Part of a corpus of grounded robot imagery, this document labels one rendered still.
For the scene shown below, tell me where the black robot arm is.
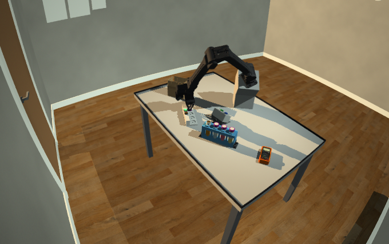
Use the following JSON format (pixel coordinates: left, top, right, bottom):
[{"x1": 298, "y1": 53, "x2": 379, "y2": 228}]
[{"x1": 175, "y1": 45, "x2": 257, "y2": 101}]

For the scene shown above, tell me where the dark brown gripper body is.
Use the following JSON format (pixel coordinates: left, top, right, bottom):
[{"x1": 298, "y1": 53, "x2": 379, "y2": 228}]
[{"x1": 185, "y1": 92, "x2": 195, "y2": 104}]

